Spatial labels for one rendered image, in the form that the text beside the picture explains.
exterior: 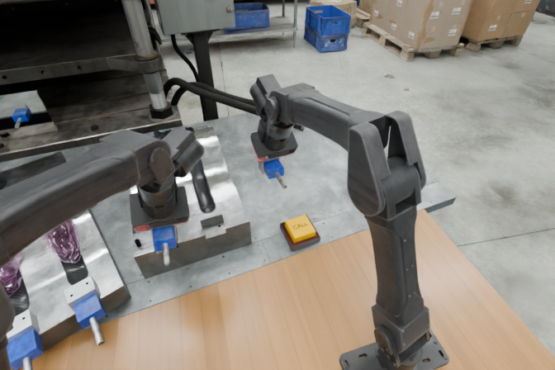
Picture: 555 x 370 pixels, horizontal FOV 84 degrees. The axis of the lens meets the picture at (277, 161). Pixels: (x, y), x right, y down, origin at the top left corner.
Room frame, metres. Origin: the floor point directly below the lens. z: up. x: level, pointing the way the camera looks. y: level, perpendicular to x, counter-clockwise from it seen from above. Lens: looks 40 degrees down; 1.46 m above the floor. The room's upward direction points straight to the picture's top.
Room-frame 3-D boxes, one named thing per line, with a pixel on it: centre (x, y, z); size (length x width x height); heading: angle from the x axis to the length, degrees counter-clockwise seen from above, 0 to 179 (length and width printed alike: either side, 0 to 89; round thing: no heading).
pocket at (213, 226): (0.46, 0.15, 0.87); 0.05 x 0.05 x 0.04; 22
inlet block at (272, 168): (0.60, 0.01, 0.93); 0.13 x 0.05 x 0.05; 22
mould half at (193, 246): (0.65, 0.28, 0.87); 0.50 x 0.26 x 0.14; 22
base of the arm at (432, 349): (0.21, -0.22, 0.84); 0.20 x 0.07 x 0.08; 106
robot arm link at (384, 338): (0.22, -0.21, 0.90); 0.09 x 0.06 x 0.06; 121
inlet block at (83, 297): (0.27, 0.36, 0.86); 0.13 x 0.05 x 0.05; 39
